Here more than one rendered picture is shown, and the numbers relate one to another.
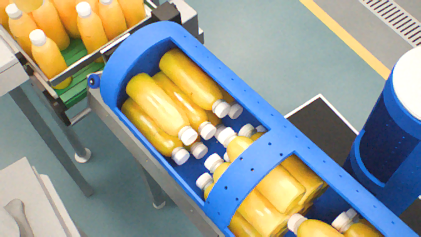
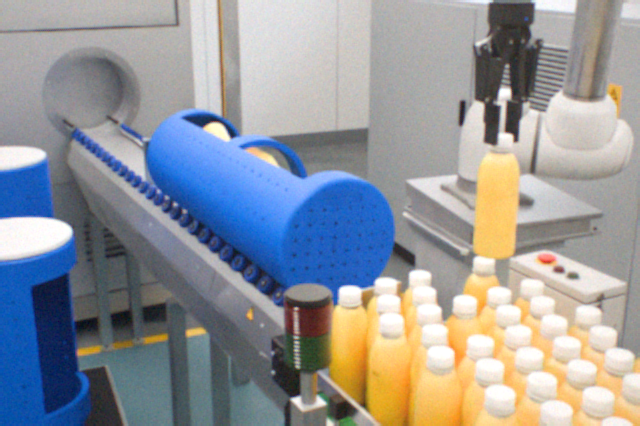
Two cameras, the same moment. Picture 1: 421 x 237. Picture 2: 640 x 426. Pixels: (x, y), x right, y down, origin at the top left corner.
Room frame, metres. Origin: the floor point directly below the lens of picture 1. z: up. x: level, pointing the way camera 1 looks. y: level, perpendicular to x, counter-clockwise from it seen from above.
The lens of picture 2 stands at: (2.33, 0.38, 1.68)
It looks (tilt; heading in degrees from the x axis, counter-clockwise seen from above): 18 degrees down; 189
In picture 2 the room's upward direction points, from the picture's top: straight up
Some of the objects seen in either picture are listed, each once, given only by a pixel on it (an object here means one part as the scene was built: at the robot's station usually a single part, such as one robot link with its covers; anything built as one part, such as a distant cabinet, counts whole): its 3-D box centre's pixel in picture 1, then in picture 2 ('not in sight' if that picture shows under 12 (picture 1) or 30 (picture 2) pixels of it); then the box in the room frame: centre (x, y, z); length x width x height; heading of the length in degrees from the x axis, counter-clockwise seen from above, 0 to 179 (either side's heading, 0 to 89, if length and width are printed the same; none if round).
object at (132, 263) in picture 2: not in sight; (133, 277); (-0.78, -0.95, 0.31); 0.06 x 0.06 x 0.63; 38
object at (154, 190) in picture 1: (149, 177); not in sight; (0.76, 0.27, 0.31); 0.06 x 0.06 x 0.63; 38
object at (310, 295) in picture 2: not in sight; (308, 347); (1.38, 0.21, 1.18); 0.06 x 0.06 x 0.16
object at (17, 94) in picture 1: (54, 145); not in sight; (0.84, 0.61, 0.50); 0.04 x 0.04 x 1.00; 38
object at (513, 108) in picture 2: not in sight; (512, 121); (0.91, 0.49, 1.40); 0.03 x 0.01 x 0.07; 38
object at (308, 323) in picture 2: not in sight; (308, 313); (1.38, 0.21, 1.23); 0.06 x 0.06 x 0.04
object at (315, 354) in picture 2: not in sight; (308, 344); (1.38, 0.21, 1.18); 0.06 x 0.06 x 0.05
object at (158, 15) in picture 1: (166, 23); (298, 364); (1.01, 0.13, 0.95); 0.10 x 0.07 x 0.10; 128
